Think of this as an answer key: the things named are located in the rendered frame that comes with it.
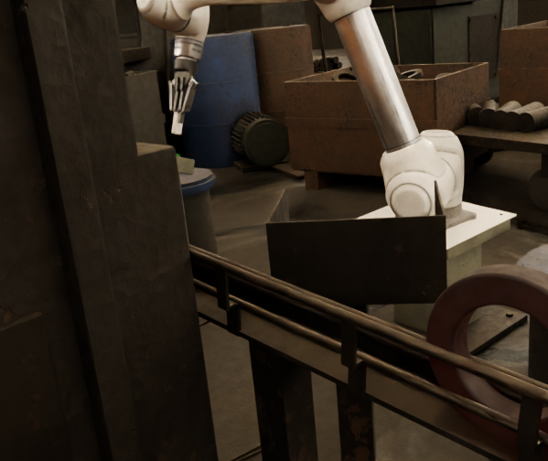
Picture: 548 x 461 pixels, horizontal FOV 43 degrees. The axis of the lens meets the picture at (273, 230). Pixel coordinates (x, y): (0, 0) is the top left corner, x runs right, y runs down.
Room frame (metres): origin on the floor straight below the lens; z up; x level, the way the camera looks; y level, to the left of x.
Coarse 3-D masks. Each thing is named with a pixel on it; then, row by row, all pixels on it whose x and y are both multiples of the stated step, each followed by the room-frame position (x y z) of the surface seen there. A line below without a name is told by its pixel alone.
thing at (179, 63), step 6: (180, 60) 2.24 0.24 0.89; (186, 60) 2.24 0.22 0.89; (192, 60) 2.24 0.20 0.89; (174, 66) 2.25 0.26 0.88; (180, 66) 2.23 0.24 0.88; (186, 66) 2.23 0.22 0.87; (192, 66) 2.24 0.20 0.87; (180, 72) 2.26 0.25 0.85; (186, 72) 2.24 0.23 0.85; (192, 72) 2.24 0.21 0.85; (174, 78) 2.28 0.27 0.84; (186, 78) 2.24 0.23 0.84; (186, 84) 2.23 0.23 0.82
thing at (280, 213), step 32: (288, 224) 0.98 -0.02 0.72; (320, 224) 0.97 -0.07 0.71; (352, 224) 0.96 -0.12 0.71; (384, 224) 0.96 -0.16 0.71; (416, 224) 0.95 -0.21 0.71; (288, 256) 0.98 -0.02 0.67; (320, 256) 0.97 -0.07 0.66; (352, 256) 0.96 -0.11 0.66; (384, 256) 0.96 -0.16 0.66; (416, 256) 0.95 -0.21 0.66; (320, 288) 0.97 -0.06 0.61; (352, 288) 0.96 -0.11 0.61; (384, 288) 0.96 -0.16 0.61; (416, 288) 0.95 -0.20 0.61; (352, 416) 1.04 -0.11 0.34; (352, 448) 1.04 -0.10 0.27
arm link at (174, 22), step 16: (144, 0) 2.10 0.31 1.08; (160, 0) 2.10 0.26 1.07; (176, 0) 2.11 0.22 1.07; (192, 0) 2.11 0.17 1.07; (208, 0) 2.10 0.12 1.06; (224, 0) 2.11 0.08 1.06; (240, 0) 2.11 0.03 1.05; (256, 0) 2.12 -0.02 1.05; (272, 0) 2.12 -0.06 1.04; (288, 0) 2.12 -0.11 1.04; (304, 0) 2.12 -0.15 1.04; (144, 16) 2.13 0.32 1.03; (160, 16) 2.11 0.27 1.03; (176, 16) 2.12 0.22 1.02
